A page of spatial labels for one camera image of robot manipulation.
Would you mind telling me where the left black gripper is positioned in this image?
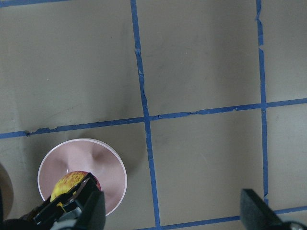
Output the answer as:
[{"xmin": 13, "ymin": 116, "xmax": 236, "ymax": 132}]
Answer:
[{"xmin": 0, "ymin": 173, "xmax": 101, "ymax": 230}]

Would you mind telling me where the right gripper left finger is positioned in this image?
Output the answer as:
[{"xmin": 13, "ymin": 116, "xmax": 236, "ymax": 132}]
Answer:
[{"xmin": 72, "ymin": 191, "xmax": 106, "ymax": 230}]

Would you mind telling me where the pink bowl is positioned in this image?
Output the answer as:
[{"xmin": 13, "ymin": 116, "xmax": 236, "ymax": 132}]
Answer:
[{"xmin": 37, "ymin": 138, "xmax": 128, "ymax": 216}]

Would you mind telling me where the red yellow apple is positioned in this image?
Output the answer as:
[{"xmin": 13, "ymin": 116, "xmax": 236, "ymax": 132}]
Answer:
[{"xmin": 50, "ymin": 171, "xmax": 102, "ymax": 213}]

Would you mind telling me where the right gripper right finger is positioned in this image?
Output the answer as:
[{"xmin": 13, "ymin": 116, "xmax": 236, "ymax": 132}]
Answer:
[{"xmin": 240, "ymin": 189, "xmax": 291, "ymax": 230}]

